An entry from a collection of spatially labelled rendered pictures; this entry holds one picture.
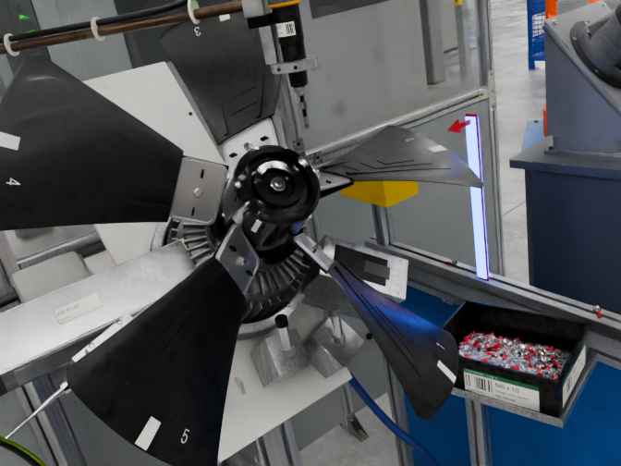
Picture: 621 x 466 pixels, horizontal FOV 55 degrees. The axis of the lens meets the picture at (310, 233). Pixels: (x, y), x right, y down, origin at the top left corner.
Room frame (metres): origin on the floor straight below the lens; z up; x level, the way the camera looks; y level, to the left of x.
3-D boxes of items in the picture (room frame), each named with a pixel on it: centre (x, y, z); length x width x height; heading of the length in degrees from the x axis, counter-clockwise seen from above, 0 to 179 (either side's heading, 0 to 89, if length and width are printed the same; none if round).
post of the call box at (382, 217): (1.29, -0.17, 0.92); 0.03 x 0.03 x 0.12; 32
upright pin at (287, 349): (0.77, 0.07, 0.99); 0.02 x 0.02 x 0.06
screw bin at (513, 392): (0.81, -0.28, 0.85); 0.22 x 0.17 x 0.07; 48
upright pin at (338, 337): (0.81, -0.01, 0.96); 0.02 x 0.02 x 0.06
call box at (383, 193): (1.29, -0.17, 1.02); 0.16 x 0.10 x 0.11; 32
